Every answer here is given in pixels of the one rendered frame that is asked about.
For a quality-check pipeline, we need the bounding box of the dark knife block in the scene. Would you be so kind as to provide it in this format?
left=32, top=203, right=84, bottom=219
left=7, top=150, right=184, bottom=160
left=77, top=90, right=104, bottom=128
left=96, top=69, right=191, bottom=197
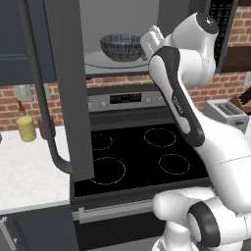
left=229, top=87, right=251, bottom=116

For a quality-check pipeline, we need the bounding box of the silver oven door handle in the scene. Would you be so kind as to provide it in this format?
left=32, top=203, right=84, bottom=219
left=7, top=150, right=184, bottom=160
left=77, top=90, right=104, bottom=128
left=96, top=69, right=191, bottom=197
left=77, top=199, right=155, bottom=225

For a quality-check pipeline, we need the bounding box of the black stove with hob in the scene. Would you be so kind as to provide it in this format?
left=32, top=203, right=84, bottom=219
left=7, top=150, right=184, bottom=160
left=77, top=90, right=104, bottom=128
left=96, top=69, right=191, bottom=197
left=69, top=83, right=214, bottom=251

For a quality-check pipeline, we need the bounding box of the silver toaster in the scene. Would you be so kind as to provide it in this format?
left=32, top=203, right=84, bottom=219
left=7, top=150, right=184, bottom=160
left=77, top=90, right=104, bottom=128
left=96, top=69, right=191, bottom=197
left=203, top=98, right=251, bottom=134

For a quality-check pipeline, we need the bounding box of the grey wall socket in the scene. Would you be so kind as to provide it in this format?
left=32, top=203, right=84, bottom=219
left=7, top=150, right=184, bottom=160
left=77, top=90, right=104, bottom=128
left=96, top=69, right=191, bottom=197
left=14, top=84, right=34, bottom=103
left=242, top=72, right=251, bottom=88

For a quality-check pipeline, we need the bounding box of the dark red jar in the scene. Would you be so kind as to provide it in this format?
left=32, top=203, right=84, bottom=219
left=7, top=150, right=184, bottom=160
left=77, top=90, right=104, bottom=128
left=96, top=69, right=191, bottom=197
left=36, top=116, right=57, bottom=140

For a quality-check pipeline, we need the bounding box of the dark blue wall cupboard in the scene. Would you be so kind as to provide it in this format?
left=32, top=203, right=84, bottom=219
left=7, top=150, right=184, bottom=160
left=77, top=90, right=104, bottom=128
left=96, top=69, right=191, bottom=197
left=0, top=0, right=57, bottom=86

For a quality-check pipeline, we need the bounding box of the brown bottle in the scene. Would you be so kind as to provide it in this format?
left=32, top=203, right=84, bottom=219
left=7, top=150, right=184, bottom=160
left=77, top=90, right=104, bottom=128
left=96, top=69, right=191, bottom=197
left=17, top=100, right=27, bottom=119

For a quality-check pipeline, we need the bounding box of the dark grey microwave door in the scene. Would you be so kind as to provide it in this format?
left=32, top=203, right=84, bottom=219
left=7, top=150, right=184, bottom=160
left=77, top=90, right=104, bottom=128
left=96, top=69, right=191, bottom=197
left=43, top=0, right=96, bottom=181

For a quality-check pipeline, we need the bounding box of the grey microwave oven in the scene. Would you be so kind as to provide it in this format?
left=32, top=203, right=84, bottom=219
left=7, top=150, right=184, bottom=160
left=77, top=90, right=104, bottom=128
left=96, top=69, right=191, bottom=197
left=77, top=0, right=240, bottom=79

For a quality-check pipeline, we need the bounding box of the dark grey microwave door handle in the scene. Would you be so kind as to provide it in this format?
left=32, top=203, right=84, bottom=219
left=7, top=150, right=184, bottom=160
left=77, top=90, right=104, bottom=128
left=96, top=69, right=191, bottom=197
left=19, top=0, right=74, bottom=175

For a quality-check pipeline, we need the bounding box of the yellow cup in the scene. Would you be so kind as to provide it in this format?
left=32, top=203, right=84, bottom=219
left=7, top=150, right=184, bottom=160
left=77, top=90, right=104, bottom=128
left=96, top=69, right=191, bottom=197
left=16, top=115, right=37, bottom=143

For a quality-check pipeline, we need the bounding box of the dark patterned bowl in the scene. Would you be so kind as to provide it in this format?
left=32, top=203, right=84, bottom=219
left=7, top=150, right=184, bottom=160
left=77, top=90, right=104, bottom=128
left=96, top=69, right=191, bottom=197
left=99, top=33, right=145, bottom=64

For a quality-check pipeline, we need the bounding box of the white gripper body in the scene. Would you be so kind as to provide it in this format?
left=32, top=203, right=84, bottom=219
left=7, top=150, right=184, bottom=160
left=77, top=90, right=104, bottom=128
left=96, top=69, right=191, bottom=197
left=140, top=25, right=165, bottom=62

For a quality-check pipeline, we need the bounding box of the dark grey base cupboard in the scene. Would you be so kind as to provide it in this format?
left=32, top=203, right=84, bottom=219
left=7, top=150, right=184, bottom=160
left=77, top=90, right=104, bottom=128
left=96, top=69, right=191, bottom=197
left=0, top=205, right=80, bottom=251

